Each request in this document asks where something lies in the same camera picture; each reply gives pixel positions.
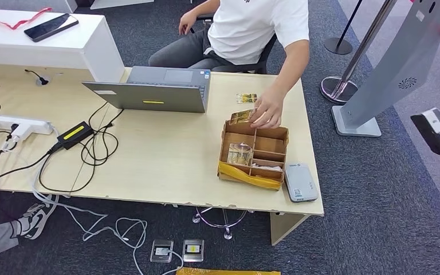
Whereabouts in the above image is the person's left hand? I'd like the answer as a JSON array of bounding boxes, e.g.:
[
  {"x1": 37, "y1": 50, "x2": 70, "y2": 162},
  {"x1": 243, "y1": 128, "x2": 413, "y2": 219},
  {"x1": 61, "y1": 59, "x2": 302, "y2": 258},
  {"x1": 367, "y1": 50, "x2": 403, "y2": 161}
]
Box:
[{"x1": 249, "y1": 89, "x2": 286, "y2": 130}]

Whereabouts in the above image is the person's right hand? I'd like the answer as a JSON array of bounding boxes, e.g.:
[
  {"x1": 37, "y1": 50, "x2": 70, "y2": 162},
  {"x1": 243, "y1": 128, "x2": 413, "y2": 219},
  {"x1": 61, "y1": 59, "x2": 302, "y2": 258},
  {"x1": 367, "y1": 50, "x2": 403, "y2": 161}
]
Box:
[{"x1": 178, "y1": 10, "x2": 198, "y2": 36}]

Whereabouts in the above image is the room key card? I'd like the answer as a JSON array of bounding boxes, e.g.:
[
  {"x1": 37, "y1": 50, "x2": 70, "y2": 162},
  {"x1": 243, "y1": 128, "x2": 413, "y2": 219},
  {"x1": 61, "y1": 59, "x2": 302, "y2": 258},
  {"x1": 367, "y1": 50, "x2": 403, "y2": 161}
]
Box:
[{"x1": 229, "y1": 108, "x2": 258, "y2": 126}]

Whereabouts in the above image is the person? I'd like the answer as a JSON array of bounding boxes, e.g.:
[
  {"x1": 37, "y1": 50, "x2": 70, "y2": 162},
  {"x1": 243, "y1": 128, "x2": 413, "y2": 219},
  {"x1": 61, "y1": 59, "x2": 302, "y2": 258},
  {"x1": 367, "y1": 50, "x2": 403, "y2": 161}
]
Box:
[
  {"x1": 0, "y1": 199, "x2": 59, "y2": 264},
  {"x1": 148, "y1": 0, "x2": 311, "y2": 130}
]

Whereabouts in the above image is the white card reader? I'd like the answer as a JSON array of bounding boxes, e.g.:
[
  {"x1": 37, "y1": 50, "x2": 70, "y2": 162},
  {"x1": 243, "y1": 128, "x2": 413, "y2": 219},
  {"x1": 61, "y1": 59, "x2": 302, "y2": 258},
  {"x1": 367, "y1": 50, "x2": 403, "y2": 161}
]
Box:
[{"x1": 284, "y1": 163, "x2": 319, "y2": 203}]

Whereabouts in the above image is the cardboard organizer box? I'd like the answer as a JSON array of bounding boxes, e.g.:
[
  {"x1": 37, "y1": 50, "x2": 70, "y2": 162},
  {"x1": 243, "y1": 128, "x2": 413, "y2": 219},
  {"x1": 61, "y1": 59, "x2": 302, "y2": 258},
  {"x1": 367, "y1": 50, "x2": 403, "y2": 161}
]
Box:
[{"x1": 217, "y1": 120, "x2": 290, "y2": 191}]

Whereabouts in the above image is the white paper slip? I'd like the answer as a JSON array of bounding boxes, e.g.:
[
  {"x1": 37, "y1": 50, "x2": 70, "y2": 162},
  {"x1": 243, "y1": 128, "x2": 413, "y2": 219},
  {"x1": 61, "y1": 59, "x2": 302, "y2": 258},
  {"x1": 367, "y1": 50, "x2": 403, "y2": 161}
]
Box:
[{"x1": 251, "y1": 162, "x2": 284, "y2": 171}]

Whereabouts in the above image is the white board base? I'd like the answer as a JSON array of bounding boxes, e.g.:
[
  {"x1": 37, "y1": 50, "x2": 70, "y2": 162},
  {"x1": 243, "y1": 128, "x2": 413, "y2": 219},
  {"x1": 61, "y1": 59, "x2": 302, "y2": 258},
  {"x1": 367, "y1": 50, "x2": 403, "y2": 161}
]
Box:
[{"x1": 90, "y1": 0, "x2": 155, "y2": 10}]

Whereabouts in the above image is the chrome stanchion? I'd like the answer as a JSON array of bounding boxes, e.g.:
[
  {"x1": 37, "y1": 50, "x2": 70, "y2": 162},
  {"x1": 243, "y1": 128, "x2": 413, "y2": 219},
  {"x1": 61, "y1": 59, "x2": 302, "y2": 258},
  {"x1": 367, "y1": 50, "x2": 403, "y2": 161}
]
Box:
[{"x1": 320, "y1": 0, "x2": 398, "y2": 105}]

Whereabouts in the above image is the grey laptop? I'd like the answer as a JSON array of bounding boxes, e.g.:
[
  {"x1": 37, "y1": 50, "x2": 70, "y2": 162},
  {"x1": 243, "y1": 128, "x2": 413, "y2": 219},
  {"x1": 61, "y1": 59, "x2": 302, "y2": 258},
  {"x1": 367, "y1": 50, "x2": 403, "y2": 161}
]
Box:
[{"x1": 81, "y1": 66, "x2": 211, "y2": 114}]

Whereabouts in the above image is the black stanchion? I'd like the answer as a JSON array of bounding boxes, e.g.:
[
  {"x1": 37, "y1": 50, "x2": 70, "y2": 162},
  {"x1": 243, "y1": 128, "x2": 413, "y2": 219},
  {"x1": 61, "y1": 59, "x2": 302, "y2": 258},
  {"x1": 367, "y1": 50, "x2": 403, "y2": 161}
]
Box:
[{"x1": 323, "y1": 0, "x2": 364, "y2": 55}]

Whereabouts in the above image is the wooden desk side panel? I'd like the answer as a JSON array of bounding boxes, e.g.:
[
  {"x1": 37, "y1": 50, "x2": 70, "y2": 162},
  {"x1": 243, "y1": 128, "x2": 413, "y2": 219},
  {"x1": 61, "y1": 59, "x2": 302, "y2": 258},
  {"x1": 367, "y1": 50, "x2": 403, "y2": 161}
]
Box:
[{"x1": 270, "y1": 212, "x2": 311, "y2": 246}]

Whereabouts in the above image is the chrome stool base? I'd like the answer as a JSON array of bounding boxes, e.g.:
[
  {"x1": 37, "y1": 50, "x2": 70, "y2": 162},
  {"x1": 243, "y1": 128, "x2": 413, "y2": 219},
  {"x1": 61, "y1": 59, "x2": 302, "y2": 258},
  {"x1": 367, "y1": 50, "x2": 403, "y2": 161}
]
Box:
[{"x1": 191, "y1": 206, "x2": 248, "y2": 241}]

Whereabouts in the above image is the grey kiosk stand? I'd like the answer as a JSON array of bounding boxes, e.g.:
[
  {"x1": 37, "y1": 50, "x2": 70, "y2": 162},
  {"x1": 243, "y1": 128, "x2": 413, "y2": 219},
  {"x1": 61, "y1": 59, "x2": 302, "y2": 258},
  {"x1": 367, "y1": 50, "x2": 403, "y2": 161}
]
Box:
[{"x1": 331, "y1": 0, "x2": 440, "y2": 138}]

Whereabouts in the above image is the black smartphone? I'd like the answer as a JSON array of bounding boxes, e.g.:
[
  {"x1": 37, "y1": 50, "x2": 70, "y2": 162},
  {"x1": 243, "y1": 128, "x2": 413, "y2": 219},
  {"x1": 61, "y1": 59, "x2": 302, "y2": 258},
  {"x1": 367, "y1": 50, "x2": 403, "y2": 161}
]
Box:
[{"x1": 23, "y1": 13, "x2": 80, "y2": 42}]

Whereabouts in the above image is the black power brick yellow label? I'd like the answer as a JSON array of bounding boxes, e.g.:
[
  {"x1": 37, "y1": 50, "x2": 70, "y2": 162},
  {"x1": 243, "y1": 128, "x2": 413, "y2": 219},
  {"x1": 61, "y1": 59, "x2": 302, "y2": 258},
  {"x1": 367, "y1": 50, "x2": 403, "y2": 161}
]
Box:
[{"x1": 57, "y1": 120, "x2": 95, "y2": 150}]

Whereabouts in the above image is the floor socket with yellow label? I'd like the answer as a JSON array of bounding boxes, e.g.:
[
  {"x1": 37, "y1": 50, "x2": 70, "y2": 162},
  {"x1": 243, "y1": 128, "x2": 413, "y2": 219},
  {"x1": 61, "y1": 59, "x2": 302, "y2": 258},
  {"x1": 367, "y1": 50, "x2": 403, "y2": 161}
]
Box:
[{"x1": 182, "y1": 238, "x2": 205, "y2": 262}]

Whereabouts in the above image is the grey cabinet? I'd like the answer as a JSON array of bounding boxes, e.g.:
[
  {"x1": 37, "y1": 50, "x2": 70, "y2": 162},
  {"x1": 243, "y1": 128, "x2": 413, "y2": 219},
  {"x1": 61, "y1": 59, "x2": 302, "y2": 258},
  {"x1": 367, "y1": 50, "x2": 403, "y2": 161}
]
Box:
[{"x1": 0, "y1": 0, "x2": 78, "y2": 14}]

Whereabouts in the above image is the yellow floor tape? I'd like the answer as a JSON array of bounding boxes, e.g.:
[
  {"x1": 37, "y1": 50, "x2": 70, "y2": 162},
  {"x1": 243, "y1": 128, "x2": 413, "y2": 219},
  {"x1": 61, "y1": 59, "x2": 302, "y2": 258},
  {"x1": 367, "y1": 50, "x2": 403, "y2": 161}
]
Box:
[{"x1": 176, "y1": 266, "x2": 281, "y2": 275}]

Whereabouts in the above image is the floor socket with white plug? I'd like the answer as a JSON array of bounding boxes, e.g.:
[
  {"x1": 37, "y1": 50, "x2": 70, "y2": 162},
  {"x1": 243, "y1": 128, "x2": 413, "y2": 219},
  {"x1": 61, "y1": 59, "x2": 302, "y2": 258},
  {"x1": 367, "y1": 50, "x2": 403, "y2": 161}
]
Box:
[{"x1": 150, "y1": 239, "x2": 174, "y2": 264}]

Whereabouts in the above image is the white power strip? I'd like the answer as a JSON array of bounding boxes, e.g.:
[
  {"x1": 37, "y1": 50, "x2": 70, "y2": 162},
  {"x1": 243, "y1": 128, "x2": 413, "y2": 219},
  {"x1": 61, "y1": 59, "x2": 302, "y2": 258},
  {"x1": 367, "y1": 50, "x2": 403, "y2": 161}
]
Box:
[{"x1": 0, "y1": 114, "x2": 54, "y2": 136}]

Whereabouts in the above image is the white plug adapter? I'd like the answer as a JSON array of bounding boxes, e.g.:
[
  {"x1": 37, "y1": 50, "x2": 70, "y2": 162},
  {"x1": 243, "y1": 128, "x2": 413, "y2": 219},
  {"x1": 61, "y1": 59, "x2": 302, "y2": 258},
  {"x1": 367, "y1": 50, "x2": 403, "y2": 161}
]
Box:
[{"x1": 11, "y1": 127, "x2": 34, "y2": 143}]

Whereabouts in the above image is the coiled black cable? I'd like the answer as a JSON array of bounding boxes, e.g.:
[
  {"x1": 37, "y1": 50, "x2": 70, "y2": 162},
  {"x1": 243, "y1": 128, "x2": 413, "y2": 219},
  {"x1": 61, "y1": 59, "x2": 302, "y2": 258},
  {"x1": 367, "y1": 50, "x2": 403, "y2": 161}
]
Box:
[{"x1": 38, "y1": 100, "x2": 125, "y2": 193}]

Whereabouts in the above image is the black cable stub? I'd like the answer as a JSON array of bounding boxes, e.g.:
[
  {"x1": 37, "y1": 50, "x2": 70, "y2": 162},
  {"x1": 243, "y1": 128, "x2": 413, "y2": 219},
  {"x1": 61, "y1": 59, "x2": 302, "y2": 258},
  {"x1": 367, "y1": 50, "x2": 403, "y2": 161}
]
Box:
[{"x1": 24, "y1": 68, "x2": 50, "y2": 85}]

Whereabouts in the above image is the black camera bracket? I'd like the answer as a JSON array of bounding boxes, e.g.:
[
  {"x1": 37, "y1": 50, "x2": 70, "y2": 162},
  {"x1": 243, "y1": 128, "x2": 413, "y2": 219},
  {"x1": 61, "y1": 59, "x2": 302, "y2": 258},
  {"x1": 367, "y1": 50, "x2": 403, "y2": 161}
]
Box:
[{"x1": 410, "y1": 113, "x2": 440, "y2": 164}]

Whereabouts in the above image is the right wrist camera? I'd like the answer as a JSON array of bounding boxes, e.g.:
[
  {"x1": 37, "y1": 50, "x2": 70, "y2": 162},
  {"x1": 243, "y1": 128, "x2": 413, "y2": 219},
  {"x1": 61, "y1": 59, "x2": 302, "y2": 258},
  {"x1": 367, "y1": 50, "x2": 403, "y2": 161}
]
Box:
[{"x1": 422, "y1": 108, "x2": 440, "y2": 134}]

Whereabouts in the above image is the short white cable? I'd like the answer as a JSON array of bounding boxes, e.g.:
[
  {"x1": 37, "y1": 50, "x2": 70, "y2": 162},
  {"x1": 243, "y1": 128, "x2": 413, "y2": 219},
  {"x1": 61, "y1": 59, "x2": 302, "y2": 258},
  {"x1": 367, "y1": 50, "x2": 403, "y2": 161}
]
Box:
[{"x1": 160, "y1": 248, "x2": 184, "y2": 275}]

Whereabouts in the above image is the red lanyard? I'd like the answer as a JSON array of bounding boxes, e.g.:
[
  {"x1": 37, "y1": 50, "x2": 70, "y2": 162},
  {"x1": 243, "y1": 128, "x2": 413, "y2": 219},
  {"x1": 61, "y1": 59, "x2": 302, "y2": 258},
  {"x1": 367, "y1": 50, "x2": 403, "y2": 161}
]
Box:
[{"x1": 0, "y1": 6, "x2": 53, "y2": 30}]

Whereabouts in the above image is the black mains cable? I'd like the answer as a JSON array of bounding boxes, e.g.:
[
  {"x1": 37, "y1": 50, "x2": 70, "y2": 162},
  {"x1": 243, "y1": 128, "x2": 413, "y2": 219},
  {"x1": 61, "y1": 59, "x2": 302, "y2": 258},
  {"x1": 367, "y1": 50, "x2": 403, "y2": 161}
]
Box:
[{"x1": 0, "y1": 146, "x2": 61, "y2": 185}]

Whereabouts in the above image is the long white cable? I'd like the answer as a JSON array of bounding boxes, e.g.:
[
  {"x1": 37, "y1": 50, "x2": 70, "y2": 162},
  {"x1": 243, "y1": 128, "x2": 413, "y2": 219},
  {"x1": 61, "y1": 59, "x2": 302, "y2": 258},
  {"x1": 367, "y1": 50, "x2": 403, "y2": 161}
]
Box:
[{"x1": 0, "y1": 127, "x2": 148, "y2": 275}]

